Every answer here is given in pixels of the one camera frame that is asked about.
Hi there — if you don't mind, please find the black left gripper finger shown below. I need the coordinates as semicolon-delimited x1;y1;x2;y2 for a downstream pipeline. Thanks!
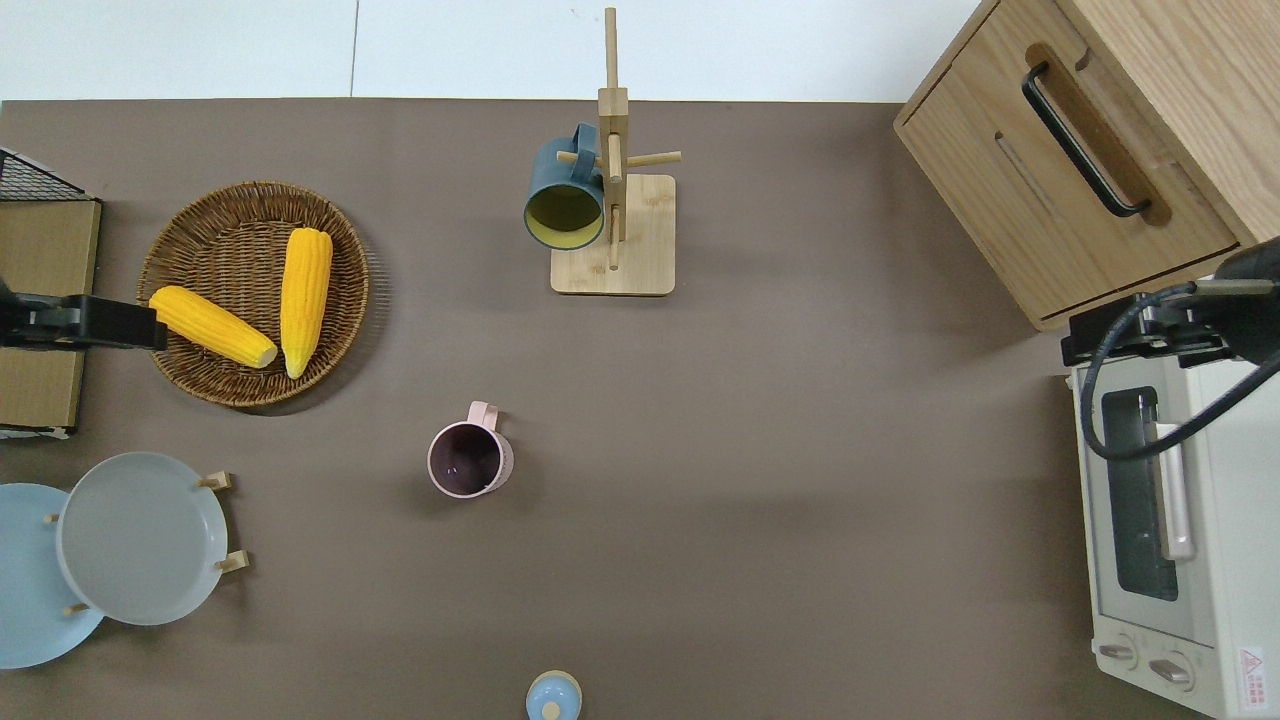
0;300;81;349
80;297;168;351

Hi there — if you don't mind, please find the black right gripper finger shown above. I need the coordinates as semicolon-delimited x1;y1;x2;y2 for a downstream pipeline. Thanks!
1145;295;1233;357
1060;308;1151;368

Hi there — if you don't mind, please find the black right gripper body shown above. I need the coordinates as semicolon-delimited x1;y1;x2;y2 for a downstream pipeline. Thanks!
1215;237;1280;361

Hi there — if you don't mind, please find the yellow corn cob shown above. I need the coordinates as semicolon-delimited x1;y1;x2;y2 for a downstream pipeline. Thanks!
150;286;279;369
280;228;334;379

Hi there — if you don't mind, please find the brown wicker basket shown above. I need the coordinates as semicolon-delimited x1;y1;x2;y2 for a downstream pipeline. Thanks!
137;181;370;409

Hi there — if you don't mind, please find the wooden cabinet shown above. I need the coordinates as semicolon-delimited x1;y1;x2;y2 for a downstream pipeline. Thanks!
893;0;1280;333

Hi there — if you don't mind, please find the grey plate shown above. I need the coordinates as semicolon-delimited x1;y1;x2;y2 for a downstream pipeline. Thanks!
57;452;229;627

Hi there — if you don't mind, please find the white toaster oven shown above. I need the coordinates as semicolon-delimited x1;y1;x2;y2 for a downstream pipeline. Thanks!
1070;350;1280;720

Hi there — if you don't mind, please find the wooden plate rack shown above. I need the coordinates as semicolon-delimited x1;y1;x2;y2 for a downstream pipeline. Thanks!
42;470;251;616

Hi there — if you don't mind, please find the light blue plate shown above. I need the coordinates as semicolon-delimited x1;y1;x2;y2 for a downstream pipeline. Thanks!
0;483;106;669

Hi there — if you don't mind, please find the brown table mat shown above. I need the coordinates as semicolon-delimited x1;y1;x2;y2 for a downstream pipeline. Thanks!
0;98;1201;720

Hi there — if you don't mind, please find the pink mug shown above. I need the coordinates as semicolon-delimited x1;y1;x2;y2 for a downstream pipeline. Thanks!
427;401;515;500

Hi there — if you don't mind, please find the dark blue mug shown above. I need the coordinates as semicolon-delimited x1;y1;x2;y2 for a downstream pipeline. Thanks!
523;123;608;251

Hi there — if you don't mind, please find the wooden mug tree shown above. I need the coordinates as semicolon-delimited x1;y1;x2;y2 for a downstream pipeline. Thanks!
550;8;683;297

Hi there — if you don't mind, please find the blue service bell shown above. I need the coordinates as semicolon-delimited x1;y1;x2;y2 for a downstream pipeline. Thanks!
526;670;583;720

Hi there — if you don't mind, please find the wire basket with wooden shelf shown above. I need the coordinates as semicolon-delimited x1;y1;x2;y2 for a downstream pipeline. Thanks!
0;148;103;441

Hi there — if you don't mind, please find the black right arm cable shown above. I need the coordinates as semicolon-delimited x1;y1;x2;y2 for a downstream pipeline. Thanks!
1080;280;1280;461

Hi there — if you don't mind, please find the black cabinet handle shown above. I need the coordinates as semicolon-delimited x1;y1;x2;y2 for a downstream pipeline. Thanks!
1021;62;1153;219

